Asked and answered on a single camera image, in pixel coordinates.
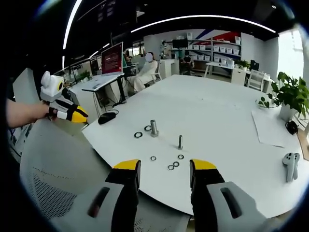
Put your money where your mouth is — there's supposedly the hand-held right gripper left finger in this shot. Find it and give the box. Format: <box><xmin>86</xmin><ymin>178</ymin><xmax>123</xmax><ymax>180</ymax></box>
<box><xmin>60</xmin><ymin>159</ymin><xmax>142</xmax><ymax>232</ymax></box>

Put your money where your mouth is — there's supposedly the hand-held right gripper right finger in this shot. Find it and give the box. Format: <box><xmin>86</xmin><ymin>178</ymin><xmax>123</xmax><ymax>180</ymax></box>
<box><xmin>189</xmin><ymin>159</ymin><xmax>269</xmax><ymax>232</ymax></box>

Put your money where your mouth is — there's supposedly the large threaded stud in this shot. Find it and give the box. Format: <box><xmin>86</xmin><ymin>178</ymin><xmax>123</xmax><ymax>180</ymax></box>
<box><xmin>150</xmin><ymin>119</ymin><xmax>160</xmax><ymax>138</ymax></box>

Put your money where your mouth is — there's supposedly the black computer mouse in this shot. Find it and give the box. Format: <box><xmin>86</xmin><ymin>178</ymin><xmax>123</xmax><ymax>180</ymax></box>
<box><xmin>97</xmin><ymin>112</ymin><xmax>117</xmax><ymax>125</ymax></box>

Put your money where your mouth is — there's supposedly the white standing desk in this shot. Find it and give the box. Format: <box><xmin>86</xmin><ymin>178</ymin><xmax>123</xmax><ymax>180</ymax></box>
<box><xmin>81</xmin><ymin>73</ymin><xmax>125</xmax><ymax>108</ymax></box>

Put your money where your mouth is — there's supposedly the white mesh office chair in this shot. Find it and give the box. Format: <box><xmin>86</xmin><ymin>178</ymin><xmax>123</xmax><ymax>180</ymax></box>
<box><xmin>19</xmin><ymin>119</ymin><xmax>193</xmax><ymax>232</ymax></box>

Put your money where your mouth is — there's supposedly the monitor with red screen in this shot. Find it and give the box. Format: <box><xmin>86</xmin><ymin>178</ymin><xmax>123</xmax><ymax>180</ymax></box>
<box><xmin>100</xmin><ymin>42</ymin><xmax>124</xmax><ymax>77</ymax></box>

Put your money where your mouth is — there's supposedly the curved ceiling light strip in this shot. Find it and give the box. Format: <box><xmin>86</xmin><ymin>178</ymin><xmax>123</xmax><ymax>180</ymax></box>
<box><xmin>62</xmin><ymin>0</ymin><xmax>83</xmax><ymax>50</ymax></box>
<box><xmin>131</xmin><ymin>14</ymin><xmax>276</xmax><ymax>34</ymax></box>

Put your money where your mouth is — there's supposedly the grey handheld controller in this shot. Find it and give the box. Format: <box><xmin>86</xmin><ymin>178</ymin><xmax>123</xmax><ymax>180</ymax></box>
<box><xmin>282</xmin><ymin>152</ymin><xmax>301</xmax><ymax>183</ymax></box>

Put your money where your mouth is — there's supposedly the white paper sheet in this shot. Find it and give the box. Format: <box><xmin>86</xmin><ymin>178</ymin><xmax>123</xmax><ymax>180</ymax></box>
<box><xmin>251</xmin><ymin>109</ymin><xmax>299</xmax><ymax>148</ymax></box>

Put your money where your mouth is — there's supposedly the wooden board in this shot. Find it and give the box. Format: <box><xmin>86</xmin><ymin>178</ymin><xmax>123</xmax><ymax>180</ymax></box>
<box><xmin>296</xmin><ymin>130</ymin><xmax>309</xmax><ymax>161</ymax></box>

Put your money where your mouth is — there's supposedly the small black device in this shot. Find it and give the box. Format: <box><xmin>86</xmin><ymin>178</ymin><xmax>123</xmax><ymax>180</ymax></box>
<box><xmin>285</xmin><ymin>119</ymin><xmax>300</xmax><ymax>136</ymax></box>

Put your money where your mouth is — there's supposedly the white wooden chair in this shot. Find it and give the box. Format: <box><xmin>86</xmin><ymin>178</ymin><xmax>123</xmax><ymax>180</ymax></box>
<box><xmin>245</xmin><ymin>69</ymin><xmax>271</xmax><ymax>90</ymax></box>

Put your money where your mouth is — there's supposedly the white side table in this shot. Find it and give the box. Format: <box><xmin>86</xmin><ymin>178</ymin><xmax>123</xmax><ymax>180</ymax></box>
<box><xmin>204</xmin><ymin>61</ymin><xmax>235</xmax><ymax>78</ymax></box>

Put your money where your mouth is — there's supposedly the large potted green plant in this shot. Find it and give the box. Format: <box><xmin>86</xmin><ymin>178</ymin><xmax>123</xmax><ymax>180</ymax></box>
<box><xmin>270</xmin><ymin>71</ymin><xmax>309</xmax><ymax>122</ymax></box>

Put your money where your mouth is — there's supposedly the shelf with white bins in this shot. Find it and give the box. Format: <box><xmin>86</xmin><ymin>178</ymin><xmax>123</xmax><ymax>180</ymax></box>
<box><xmin>168</xmin><ymin>35</ymin><xmax>242</xmax><ymax>73</ymax></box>

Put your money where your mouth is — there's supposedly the black wall monitor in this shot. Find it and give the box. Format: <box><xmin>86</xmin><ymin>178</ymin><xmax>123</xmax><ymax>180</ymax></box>
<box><xmin>172</xmin><ymin>39</ymin><xmax>189</xmax><ymax>48</ymax></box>

